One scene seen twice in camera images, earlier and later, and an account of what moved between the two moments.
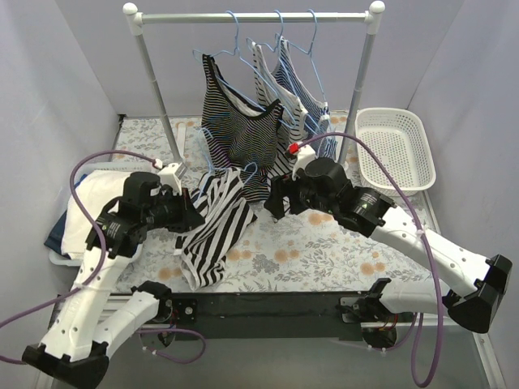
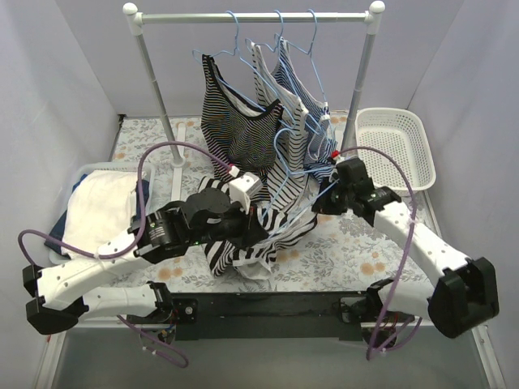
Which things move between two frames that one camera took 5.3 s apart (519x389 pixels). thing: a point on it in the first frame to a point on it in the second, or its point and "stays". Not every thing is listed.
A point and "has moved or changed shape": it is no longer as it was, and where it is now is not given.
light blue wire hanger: (221, 168) to (290, 173)
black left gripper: (186, 208) to (255, 226)
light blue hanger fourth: (310, 53) stays
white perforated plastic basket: (397, 136) stays
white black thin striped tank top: (293, 113) stays
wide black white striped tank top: (220, 198) has moved or changed shape
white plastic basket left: (60, 259) stays
